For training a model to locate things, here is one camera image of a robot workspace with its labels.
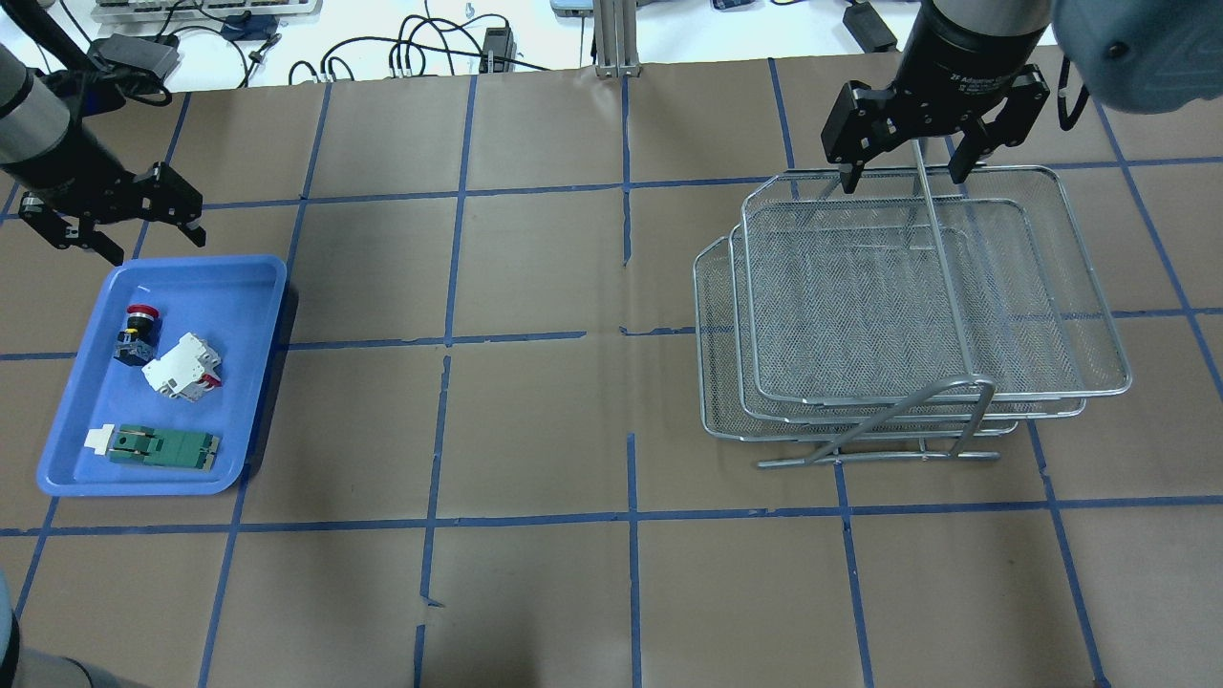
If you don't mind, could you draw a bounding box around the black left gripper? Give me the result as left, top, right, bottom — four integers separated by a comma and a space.
18, 163, 208, 266

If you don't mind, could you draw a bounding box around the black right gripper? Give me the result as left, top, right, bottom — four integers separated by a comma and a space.
821, 64, 1051, 193

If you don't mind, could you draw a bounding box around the red emergency stop button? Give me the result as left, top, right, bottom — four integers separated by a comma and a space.
113, 302, 161, 369

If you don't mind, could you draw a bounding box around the silver mesh top tray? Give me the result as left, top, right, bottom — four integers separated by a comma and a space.
737, 165, 1132, 404

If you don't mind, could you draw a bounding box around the silver mesh tray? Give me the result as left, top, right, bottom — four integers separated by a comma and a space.
737, 165, 1132, 404
692, 230, 981, 441
729, 225, 1088, 423

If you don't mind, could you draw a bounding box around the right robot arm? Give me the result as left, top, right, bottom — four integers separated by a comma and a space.
821, 1, 1222, 193

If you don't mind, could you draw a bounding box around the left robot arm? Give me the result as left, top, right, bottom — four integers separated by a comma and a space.
1, 48, 208, 266

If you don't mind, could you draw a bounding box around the white circuit breaker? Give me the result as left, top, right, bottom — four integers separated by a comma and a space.
141, 332, 223, 402

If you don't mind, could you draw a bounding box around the black power adapter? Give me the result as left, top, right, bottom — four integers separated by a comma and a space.
841, 1, 898, 54

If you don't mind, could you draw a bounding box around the green terminal block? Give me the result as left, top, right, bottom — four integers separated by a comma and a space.
83, 423, 220, 470

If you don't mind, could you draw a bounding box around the silver mesh middle tray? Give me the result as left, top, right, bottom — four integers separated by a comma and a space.
729, 225, 1088, 423

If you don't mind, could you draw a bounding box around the silver mesh bottom tray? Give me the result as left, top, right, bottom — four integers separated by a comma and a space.
692, 230, 981, 441

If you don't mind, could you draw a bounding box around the silver wire shelf frame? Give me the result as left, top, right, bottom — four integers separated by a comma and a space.
741, 142, 998, 469

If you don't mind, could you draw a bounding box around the aluminium profile post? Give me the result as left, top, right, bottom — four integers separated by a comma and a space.
592, 0, 642, 79

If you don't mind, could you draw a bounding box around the black cable bundle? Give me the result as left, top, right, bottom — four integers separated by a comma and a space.
290, 13, 552, 87

